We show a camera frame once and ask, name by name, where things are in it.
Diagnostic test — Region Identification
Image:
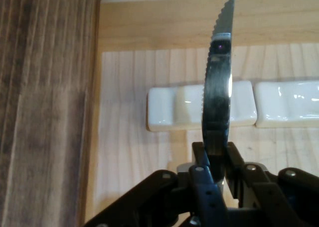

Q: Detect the light wooden tray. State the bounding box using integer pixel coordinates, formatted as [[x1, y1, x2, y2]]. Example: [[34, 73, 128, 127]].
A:
[[83, 0, 319, 227]]

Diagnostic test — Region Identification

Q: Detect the white ceramic cutlery rest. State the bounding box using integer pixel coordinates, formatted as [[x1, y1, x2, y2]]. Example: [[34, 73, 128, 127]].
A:
[[253, 80, 319, 129], [146, 80, 258, 133]]

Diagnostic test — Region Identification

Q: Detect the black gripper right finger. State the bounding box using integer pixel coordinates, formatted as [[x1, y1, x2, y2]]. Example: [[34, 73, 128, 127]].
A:
[[224, 141, 319, 227]]

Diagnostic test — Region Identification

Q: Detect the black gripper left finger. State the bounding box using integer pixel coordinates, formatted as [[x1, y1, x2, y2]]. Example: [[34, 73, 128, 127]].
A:
[[83, 141, 229, 227]]

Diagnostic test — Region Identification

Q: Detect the dark brown wooden board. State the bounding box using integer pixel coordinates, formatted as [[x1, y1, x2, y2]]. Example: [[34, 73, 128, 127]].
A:
[[0, 0, 102, 227]]

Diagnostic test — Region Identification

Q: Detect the serrated steel table knife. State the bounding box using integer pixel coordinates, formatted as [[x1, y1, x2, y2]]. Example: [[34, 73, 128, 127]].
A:
[[200, 0, 237, 187]]

